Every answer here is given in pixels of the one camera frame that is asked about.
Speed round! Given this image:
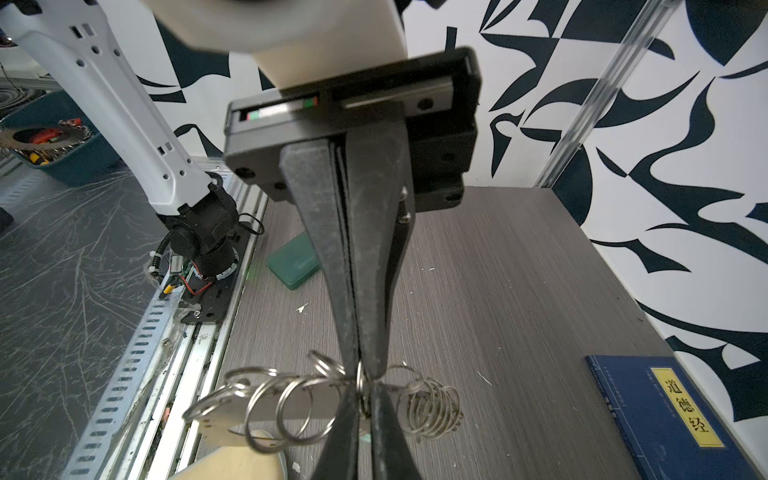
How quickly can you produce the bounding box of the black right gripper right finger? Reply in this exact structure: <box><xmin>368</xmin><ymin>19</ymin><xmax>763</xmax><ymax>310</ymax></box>
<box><xmin>370</xmin><ymin>382</ymin><xmax>422</xmax><ymax>480</ymax></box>

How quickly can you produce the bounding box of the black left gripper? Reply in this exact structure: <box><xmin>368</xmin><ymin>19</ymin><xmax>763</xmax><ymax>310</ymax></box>
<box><xmin>223</xmin><ymin>47</ymin><xmax>482</xmax><ymax>380</ymax></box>

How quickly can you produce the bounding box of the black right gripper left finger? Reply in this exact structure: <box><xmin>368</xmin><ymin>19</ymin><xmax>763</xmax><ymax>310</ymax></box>
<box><xmin>311</xmin><ymin>386</ymin><xmax>360</xmax><ymax>480</ymax></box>

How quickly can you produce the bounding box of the silver keyring cluster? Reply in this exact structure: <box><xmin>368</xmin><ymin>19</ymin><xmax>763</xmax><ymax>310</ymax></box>
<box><xmin>182</xmin><ymin>350</ymin><xmax>464</xmax><ymax>453</ymax></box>

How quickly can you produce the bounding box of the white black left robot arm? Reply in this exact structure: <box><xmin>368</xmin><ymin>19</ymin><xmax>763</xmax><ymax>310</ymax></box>
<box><xmin>1</xmin><ymin>1</ymin><xmax>481</xmax><ymax>379</ymax></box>

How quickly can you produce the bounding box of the green translucent plastic case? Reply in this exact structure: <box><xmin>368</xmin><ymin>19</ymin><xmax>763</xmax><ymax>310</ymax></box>
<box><xmin>267</xmin><ymin>232</ymin><xmax>320</xmax><ymax>290</ymax></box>

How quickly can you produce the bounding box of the beige glasses case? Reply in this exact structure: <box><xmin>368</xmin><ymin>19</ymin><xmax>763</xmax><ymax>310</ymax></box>
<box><xmin>171</xmin><ymin>446</ymin><xmax>288</xmax><ymax>480</ymax></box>

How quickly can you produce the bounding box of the blue book yellow label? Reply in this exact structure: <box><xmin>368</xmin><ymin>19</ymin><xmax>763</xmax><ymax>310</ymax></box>
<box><xmin>585</xmin><ymin>355</ymin><xmax>758</xmax><ymax>479</ymax></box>

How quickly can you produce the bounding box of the white slotted cable duct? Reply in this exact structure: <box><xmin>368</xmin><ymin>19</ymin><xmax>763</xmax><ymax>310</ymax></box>
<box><xmin>61</xmin><ymin>292</ymin><xmax>180</xmax><ymax>479</ymax></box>

